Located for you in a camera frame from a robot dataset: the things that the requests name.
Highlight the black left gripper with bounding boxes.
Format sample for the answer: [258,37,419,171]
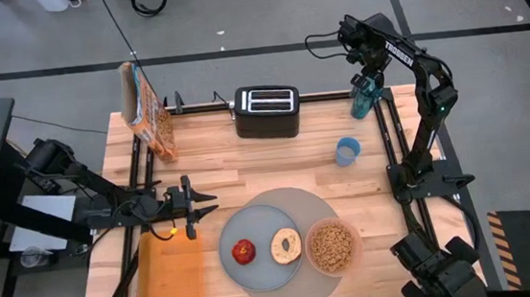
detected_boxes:
[162,172,222,242]

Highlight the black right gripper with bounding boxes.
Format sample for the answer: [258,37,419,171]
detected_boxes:
[346,44,394,94]

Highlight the teal bottle with black cap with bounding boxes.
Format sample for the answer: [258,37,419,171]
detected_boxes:
[346,79,387,122]

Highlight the red apple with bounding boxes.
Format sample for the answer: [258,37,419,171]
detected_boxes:
[230,237,259,267]

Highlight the toasted bagel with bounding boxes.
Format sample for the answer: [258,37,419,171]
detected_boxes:
[267,225,306,268]

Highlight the orange cereal bag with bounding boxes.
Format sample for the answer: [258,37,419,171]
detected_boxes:
[115,57,179,169]

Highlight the orange cutting board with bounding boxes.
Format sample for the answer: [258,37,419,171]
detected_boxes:
[127,226,210,297]

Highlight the blue cup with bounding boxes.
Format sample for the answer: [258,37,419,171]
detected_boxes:
[333,134,365,170]

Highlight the grey round plate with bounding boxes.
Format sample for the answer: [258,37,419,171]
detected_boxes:
[213,181,352,297]
[215,199,309,296]

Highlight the black two-slot toaster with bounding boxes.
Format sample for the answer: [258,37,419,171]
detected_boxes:
[231,81,305,145]

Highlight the pale pink bowl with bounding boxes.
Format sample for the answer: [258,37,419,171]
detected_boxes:
[301,214,367,282]

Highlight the cereal loops heap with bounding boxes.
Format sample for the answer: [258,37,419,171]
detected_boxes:
[308,219,359,276]

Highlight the white sheet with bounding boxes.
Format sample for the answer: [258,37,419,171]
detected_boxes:
[4,190,83,257]

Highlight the clear plastic cup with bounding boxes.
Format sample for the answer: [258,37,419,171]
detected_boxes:
[18,243,56,270]

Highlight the white waste bin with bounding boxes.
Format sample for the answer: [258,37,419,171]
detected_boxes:
[33,0,73,14]

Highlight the black aluminium rig frame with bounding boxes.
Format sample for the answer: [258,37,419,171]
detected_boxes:
[68,77,490,297]

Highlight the thin black cable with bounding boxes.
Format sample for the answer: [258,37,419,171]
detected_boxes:
[96,0,167,113]

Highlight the coiled black cable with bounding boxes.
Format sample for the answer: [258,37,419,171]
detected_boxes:
[129,0,170,20]

